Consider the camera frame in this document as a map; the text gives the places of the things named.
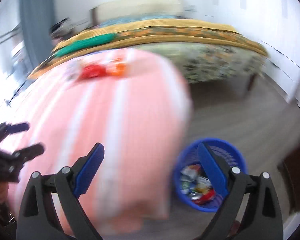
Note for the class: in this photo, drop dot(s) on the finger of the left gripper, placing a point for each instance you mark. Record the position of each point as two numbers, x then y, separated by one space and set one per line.
27 154
12 128

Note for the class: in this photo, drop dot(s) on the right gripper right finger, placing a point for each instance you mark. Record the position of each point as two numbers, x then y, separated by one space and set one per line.
250 207

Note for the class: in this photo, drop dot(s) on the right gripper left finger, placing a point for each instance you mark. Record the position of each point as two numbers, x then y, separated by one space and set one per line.
38 217

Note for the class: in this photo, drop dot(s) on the green white milk carton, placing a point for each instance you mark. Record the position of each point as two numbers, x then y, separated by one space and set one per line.
188 184

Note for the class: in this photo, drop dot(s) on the red plastic bag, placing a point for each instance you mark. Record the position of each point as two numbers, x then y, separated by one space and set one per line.
90 71

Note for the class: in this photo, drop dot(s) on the orange white bag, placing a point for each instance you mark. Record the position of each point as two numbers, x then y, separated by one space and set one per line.
116 67

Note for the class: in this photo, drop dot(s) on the long red snack wrapper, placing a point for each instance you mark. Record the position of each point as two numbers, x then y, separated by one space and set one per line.
205 198

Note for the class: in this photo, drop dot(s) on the yellow green snack bag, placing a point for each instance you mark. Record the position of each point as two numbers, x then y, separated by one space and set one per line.
203 185

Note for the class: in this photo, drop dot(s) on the clear plastic panda box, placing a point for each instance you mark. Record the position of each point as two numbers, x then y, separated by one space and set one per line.
73 71

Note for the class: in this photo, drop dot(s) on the left hand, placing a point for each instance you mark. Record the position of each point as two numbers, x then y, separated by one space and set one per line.
4 186

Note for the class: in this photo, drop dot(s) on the dark brown cabinet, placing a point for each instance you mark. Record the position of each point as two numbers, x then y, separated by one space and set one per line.
290 171

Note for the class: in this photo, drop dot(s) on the blue plastic waste basket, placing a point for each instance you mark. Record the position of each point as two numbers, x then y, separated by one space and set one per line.
190 156

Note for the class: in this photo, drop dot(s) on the white torn wrapper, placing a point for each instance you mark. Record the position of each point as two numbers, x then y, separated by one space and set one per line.
191 171

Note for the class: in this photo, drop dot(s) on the clothes pile on chair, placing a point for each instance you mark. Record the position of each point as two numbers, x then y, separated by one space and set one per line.
62 30

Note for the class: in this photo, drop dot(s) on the pink striped tablecloth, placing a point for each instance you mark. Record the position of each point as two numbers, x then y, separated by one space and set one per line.
140 119

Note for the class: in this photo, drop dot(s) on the grey blue curtain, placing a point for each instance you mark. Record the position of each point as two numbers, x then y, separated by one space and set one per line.
36 19

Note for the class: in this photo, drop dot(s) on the yellow orange patterned quilt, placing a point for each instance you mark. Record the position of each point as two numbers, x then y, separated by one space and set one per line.
155 31

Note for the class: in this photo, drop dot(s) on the bed with floral sheet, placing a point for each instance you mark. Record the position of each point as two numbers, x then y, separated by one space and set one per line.
204 62

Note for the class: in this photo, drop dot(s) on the white wardrobe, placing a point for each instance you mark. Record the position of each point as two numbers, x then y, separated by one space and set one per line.
275 24

